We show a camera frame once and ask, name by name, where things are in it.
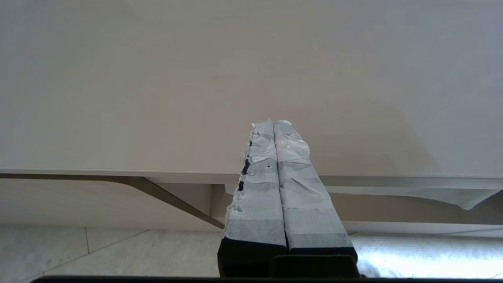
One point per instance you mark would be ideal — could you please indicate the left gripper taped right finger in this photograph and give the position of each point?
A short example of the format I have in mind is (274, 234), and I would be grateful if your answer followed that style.
(306, 196)

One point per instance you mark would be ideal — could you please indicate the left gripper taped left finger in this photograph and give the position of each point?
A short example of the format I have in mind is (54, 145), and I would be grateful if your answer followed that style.
(257, 196)

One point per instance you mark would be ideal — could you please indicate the brown diagonal counter brace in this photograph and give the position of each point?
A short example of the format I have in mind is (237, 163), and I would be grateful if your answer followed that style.
(173, 198)

